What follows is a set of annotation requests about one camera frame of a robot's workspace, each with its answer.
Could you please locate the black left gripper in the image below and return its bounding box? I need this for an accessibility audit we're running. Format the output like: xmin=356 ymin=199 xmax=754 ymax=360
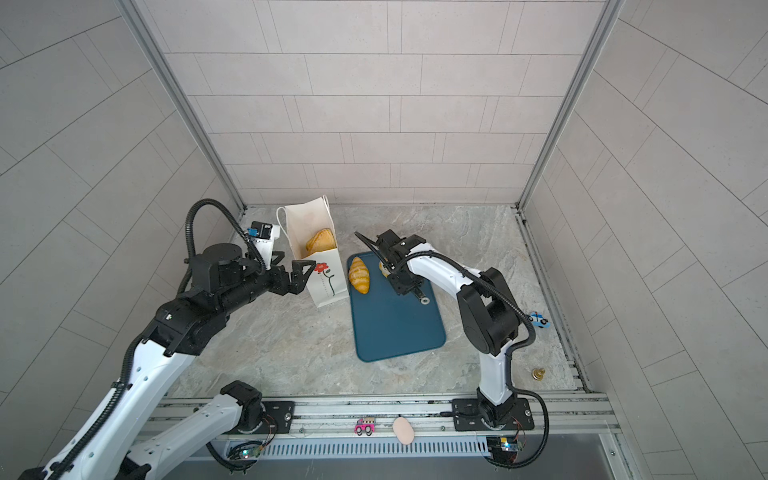
xmin=215 ymin=249 xmax=317 ymax=319

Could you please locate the teal plastic tray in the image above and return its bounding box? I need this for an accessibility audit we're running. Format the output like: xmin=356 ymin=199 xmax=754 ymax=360
xmin=347 ymin=252 xmax=446 ymax=363

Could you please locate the orange triangular bread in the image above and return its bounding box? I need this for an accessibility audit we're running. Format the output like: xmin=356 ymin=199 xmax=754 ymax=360
xmin=305 ymin=228 xmax=337 ymax=256

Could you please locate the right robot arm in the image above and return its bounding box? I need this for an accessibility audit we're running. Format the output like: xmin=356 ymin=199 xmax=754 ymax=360
xmin=355 ymin=230 xmax=550 ymax=470

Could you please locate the pink toy truck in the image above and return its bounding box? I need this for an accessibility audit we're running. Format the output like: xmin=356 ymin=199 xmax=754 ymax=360
xmin=354 ymin=417 xmax=376 ymax=436

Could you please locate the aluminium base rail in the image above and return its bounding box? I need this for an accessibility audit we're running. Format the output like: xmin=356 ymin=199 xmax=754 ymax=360
xmin=143 ymin=392 xmax=619 ymax=463

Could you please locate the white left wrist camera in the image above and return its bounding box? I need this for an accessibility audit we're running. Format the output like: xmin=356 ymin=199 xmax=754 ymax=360
xmin=247 ymin=221 xmax=281 ymax=270

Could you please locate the left green circuit board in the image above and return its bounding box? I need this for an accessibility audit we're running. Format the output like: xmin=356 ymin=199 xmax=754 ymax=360
xmin=228 ymin=441 xmax=265 ymax=462

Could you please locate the right green circuit board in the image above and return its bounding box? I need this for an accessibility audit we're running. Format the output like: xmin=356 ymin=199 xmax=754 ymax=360
xmin=486 ymin=436 xmax=524 ymax=465

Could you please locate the floral paper bag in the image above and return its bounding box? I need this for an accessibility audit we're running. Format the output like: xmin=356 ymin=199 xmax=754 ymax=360
xmin=276 ymin=195 xmax=349 ymax=308

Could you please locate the small brass knob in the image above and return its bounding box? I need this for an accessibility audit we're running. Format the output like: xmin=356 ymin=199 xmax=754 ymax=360
xmin=531 ymin=368 xmax=546 ymax=381

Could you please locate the pink oval toy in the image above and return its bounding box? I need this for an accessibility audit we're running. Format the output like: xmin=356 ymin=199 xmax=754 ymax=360
xmin=392 ymin=416 xmax=415 ymax=445

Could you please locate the yellow croissant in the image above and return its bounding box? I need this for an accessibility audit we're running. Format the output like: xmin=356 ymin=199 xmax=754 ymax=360
xmin=348 ymin=257 xmax=371 ymax=295

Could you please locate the blue toy police car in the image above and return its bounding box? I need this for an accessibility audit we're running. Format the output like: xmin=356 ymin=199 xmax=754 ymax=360
xmin=529 ymin=311 xmax=551 ymax=329

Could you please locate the green circuit board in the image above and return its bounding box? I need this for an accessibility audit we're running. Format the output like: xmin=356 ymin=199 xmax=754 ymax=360
xmin=486 ymin=436 xmax=524 ymax=465
xmin=228 ymin=441 xmax=265 ymax=462

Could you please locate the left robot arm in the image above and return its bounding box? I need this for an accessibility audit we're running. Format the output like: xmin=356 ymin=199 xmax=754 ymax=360
xmin=20 ymin=198 xmax=315 ymax=479

